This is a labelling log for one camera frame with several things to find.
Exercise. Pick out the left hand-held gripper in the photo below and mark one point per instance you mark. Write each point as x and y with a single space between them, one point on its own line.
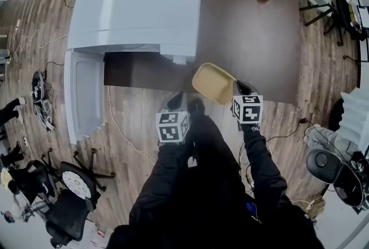
172 128

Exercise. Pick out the yellow food container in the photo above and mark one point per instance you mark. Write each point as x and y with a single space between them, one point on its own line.
212 82

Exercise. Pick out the blue phone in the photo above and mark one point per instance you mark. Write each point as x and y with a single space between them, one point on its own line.
252 209

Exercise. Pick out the black chair with papers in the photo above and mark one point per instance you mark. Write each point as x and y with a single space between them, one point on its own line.
350 17

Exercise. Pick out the black round fan device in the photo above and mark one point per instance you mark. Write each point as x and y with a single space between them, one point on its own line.
323 165

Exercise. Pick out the black mesh office chair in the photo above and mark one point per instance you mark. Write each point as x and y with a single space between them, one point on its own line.
69 207

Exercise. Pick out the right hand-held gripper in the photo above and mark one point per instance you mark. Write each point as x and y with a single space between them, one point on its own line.
249 111

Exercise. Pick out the person's left forearm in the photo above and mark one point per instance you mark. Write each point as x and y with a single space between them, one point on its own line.
161 173

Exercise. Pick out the person's right forearm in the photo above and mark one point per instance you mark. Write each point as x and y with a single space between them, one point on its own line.
259 161

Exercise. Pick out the person's black trouser legs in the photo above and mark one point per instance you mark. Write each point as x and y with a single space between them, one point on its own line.
210 155

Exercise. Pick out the person's black shoe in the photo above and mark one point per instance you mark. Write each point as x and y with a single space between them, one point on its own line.
196 106

